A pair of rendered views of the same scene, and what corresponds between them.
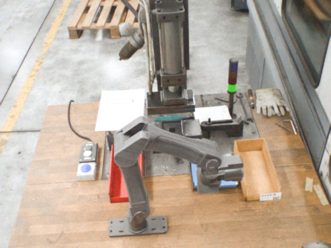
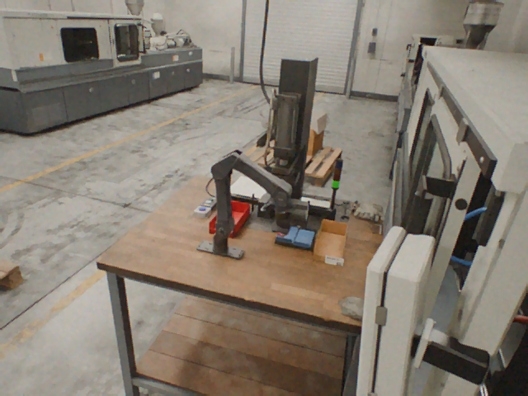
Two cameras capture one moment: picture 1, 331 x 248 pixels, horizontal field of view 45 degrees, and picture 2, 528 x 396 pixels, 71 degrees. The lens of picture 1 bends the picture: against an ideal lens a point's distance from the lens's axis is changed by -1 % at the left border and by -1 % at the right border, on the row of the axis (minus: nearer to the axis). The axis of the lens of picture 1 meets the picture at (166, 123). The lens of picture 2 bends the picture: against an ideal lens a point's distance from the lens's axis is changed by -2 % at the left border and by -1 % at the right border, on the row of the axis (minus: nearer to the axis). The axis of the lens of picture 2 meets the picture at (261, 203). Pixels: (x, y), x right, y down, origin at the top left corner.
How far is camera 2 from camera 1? 0.62 m
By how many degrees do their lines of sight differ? 18
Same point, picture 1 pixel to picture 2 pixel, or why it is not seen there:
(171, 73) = (281, 147)
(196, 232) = (262, 265)
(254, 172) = (330, 246)
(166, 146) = (249, 171)
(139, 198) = (223, 215)
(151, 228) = (229, 252)
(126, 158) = (219, 171)
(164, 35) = (281, 115)
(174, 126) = not seen: hidden behind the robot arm
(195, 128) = not seen: hidden behind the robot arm
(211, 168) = (280, 200)
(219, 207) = (289, 257)
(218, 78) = not seen: hidden behind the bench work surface
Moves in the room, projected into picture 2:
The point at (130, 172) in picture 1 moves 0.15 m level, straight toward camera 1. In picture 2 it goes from (221, 187) to (211, 205)
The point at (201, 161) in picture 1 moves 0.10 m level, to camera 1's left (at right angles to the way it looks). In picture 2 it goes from (274, 192) to (248, 187)
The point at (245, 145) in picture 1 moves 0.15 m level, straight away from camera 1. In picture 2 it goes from (331, 227) to (341, 214)
